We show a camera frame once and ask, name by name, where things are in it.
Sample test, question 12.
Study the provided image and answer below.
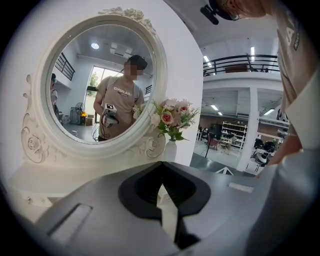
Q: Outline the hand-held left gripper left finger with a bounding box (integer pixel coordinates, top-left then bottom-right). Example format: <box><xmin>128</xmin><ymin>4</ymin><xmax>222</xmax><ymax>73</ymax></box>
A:
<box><xmin>34</xmin><ymin>161</ymin><xmax>181</xmax><ymax>256</ymax></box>

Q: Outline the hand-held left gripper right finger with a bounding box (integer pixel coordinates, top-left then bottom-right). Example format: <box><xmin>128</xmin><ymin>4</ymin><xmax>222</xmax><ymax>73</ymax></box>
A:
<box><xmin>162</xmin><ymin>161</ymin><xmax>270</xmax><ymax>256</ymax></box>

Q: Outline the white drawer with knob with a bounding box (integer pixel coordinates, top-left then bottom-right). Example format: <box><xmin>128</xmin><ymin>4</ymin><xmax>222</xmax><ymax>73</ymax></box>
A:
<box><xmin>11</xmin><ymin>188</ymin><xmax>55</xmax><ymax>210</ymax></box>

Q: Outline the person's right forearm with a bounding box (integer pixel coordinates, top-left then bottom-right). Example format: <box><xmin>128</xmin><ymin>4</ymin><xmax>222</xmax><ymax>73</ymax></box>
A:
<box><xmin>256</xmin><ymin>134</ymin><xmax>304</xmax><ymax>179</ymax></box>

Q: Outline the dark red chair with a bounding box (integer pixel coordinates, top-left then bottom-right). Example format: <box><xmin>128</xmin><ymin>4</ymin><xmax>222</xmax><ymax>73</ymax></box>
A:
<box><xmin>209</xmin><ymin>137</ymin><xmax>221</xmax><ymax>151</ymax></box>

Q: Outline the white vase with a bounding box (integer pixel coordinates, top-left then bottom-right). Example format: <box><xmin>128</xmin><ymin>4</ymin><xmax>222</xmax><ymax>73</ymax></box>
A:
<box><xmin>163</xmin><ymin>139</ymin><xmax>178</xmax><ymax>164</ymax></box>

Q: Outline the white storage shelf unit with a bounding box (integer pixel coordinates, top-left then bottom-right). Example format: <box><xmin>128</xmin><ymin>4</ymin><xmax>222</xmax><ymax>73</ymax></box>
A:
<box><xmin>221</xmin><ymin>121</ymin><xmax>248</xmax><ymax>150</ymax></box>

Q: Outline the group of black devices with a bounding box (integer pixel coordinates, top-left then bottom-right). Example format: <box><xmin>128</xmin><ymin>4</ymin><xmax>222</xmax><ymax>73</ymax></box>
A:
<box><xmin>252</xmin><ymin>138</ymin><xmax>277</xmax><ymax>166</ymax></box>

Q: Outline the pink flower bouquet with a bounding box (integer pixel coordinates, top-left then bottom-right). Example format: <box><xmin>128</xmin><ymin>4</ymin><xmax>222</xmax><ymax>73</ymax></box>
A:
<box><xmin>149</xmin><ymin>98</ymin><xmax>201</xmax><ymax>142</ymax></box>

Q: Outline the black balcony railing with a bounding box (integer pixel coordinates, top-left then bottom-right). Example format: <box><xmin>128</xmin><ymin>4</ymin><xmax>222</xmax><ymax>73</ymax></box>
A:
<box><xmin>202</xmin><ymin>53</ymin><xmax>280</xmax><ymax>76</ymax></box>

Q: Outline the oval white framed mirror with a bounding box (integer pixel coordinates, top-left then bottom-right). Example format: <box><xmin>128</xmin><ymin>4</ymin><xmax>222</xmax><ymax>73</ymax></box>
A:
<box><xmin>21</xmin><ymin>6</ymin><xmax>169</xmax><ymax>166</ymax></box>

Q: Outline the person's beige printed shirt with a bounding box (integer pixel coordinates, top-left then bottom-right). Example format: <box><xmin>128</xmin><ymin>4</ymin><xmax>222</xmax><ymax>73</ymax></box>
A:
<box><xmin>271</xmin><ymin>0</ymin><xmax>316</xmax><ymax>116</ymax></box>

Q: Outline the person's head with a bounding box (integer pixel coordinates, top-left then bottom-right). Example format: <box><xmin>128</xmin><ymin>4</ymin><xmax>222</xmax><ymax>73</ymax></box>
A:
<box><xmin>214</xmin><ymin>0</ymin><xmax>267</xmax><ymax>21</ymax></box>

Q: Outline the black head-worn camera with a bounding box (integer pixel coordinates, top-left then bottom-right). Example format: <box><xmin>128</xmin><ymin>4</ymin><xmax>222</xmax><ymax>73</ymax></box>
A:
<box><xmin>199</xmin><ymin>0</ymin><xmax>241</xmax><ymax>26</ymax></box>

